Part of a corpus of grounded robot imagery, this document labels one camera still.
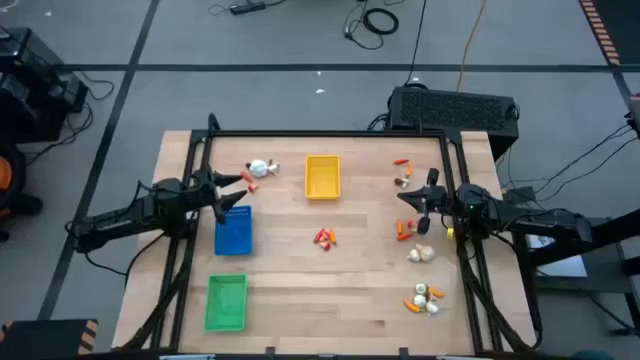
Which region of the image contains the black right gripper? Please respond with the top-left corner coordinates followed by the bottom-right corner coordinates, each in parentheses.
top-left (397, 168), bottom-right (454, 235)

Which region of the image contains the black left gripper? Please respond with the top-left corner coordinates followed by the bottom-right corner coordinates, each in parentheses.
top-left (189, 167), bottom-right (249, 225)

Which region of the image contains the blue plastic basket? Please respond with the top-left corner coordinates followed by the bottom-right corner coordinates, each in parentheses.
top-left (213, 205), bottom-right (254, 257)

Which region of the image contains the black perforated computer case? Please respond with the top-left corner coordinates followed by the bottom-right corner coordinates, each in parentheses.
top-left (388, 85), bottom-right (521, 161)

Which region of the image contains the yellow plastic basket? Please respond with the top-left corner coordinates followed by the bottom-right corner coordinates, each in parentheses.
top-left (304, 154), bottom-right (342, 201)

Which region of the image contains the green plastic basket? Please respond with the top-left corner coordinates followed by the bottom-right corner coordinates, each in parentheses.
top-left (203, 273), bottom-right (249, 333)

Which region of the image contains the white printed paper sheet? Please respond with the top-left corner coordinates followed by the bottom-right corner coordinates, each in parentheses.
top-left (527, 233), bottom-right (589, 279)

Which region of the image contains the black power strip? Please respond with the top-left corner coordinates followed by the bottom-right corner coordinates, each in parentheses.
top-left (228, 1), bottom-right (268, 16)

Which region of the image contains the black metal beam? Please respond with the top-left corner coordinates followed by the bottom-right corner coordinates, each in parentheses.
top-left (519, 208), bottom-right (640, 274)

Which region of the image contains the black and orange device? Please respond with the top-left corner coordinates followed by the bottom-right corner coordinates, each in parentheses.
top-left (0, 142), bottom-right (44, 241)

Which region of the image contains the black equipment stack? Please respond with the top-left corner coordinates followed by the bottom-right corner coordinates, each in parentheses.
top-left (0, 25), bottom-right (91, 146)

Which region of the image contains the black hazard striped mat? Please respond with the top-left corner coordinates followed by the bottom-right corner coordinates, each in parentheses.
top-left (579, 0), bottom-right (640, 66)

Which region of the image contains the black aluminium table frame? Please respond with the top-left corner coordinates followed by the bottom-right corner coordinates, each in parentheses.
top-left (119, 112), bottom-right (544, 354)

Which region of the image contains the black hanging cable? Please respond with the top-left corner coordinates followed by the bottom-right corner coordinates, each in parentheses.
top-left (403, 0), bottom-right (429, 86)

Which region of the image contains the yellow hanging cable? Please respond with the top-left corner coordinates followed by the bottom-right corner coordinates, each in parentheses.
top-left (455, 0), bottom-right (489, 93)

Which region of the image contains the coiled black cable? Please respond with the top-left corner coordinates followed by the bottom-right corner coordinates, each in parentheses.
top-left (342, 0), bottom-right (400, 51)

